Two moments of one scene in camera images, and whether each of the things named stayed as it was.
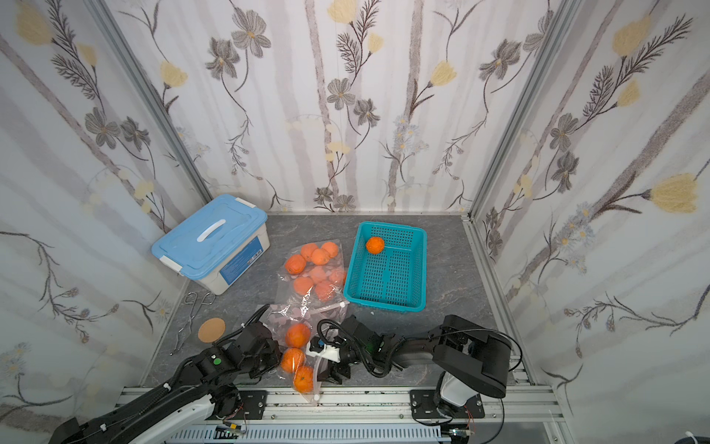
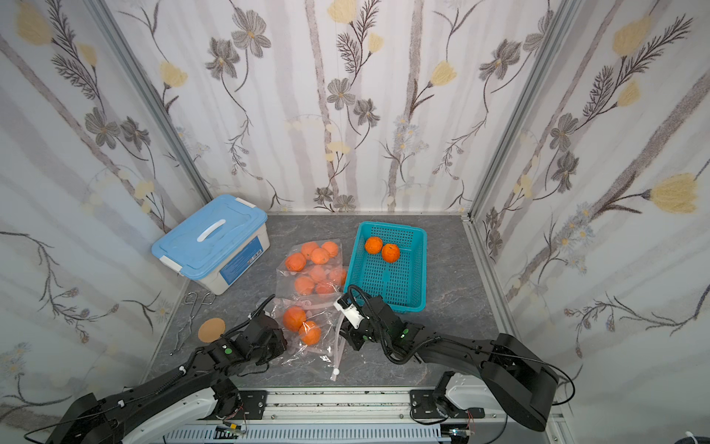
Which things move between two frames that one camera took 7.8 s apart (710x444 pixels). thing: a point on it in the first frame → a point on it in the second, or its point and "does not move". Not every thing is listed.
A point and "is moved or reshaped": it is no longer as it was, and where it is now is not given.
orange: [374, 245] does not move
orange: [298, 335] → [293, 318]
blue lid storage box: [216, 245] does not move
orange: [303, 379] → [310, 333]
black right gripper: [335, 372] → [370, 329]
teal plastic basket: [395, 278] does not move
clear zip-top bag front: [293, 328] is moved or reshaped
